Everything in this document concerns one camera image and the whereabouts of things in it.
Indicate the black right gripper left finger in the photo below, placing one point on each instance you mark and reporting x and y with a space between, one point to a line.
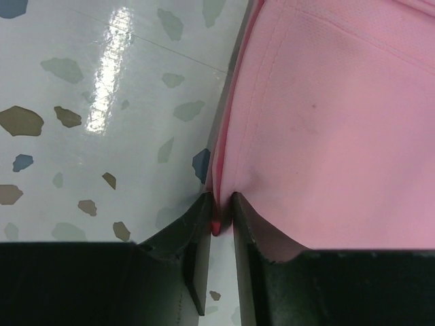
161 281

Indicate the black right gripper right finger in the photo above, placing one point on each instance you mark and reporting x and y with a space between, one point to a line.
282 283

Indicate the pink t shirt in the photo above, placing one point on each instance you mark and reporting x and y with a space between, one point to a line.
329 128

